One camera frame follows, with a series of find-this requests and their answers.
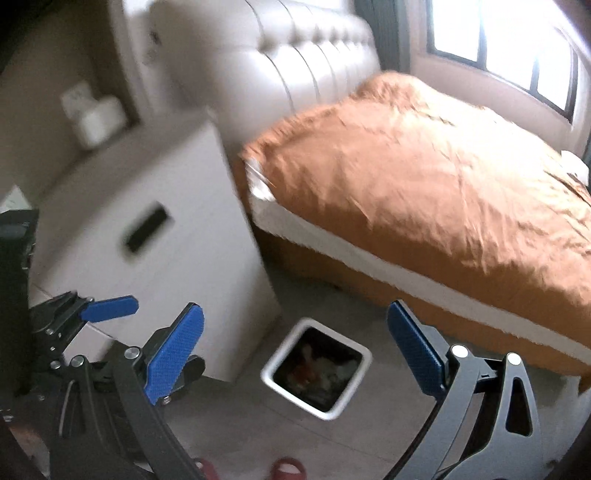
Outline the white square trash bin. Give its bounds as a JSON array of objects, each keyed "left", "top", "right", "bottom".
[{"left": 260, "top": 318, "right": 373, "bottom": 420}]

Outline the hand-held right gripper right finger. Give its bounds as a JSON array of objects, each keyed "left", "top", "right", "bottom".
[{"left": 383, "top": 300, "right": 546, "bottom": 480}]

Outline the bed with orange cover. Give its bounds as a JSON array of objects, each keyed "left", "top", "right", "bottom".
[{"left": 240, "top": 70, "right": 591, "bottom": 365}]

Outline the white nightstand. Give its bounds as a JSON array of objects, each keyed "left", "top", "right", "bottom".
[{"left": 28, "top": 122, "right": 282, "bottom": 384}]

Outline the white mattress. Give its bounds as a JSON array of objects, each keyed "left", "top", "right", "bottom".
[{"left": 245, "top": 159, "right": 591, "bottom": 366}]

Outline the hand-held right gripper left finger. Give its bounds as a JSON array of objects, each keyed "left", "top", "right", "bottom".
[{"left": 51, "top": 302, "right": 206, "bottom": 480}]

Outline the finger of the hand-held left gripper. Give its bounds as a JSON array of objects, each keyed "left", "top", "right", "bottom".
[
  {"left": 30, "top": 292, "right": 139, "bottom": 370},
  {"left": 159, "top": 354, "right": 207, "bottom": 406}
]

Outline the dark green curtain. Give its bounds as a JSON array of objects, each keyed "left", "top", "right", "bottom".
[{"left": 355, "top": 0, "right": 413, "bottom": 75}]

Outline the white pillow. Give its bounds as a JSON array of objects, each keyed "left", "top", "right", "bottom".
[{"left": 561, "top": 150, "right": 590, "bottom": 177}]

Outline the black framed window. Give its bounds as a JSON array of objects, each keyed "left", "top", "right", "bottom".
[{"left": 425, "top": 0, "right": 583, "bottom": 124}]

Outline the white round device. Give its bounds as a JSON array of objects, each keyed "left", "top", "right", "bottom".
[{"left": 76, "top": 97, "right": 129, "bottom": 149}]

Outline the red slipper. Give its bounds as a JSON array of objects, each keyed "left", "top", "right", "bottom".
[
  {"left": 270, "top": 457, "right": 306, "bottom": 480},
  {"left": 191, "top": 457, "right": 221, "bottom": 480}
]

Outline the white padded headboard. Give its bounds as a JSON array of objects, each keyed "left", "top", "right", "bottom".
[{"left": 152, "top": 0, "right": 384, "bottom": 153}]

